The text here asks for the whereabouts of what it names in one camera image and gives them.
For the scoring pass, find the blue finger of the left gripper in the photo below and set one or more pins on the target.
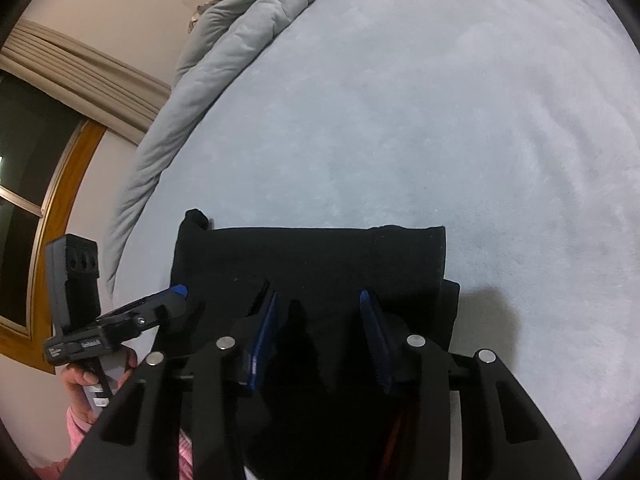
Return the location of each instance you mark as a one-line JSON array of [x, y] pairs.
[[147, 312]]

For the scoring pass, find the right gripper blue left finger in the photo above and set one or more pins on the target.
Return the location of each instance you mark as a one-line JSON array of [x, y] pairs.
[[257, 347]]

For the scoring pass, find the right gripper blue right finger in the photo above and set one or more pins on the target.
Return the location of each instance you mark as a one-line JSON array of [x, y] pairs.
[[377, 341]]

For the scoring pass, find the black pants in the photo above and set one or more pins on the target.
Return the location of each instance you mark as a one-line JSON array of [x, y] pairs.
[[319, 412]]

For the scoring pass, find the person's left hand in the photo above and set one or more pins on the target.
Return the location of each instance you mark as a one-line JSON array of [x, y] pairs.
[[76, 377]]

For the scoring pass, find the beige curtain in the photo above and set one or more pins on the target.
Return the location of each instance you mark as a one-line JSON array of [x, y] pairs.
[[123, 99]]

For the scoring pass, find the light blue bed sheet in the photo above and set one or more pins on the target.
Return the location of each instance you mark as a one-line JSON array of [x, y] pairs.
[[514, 124]]

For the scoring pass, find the grey quilted comforter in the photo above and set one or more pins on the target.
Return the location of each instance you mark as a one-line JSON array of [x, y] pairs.
[[227, 37]]

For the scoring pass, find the wooden window frame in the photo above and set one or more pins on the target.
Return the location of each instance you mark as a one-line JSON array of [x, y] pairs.
[[23, 342]]

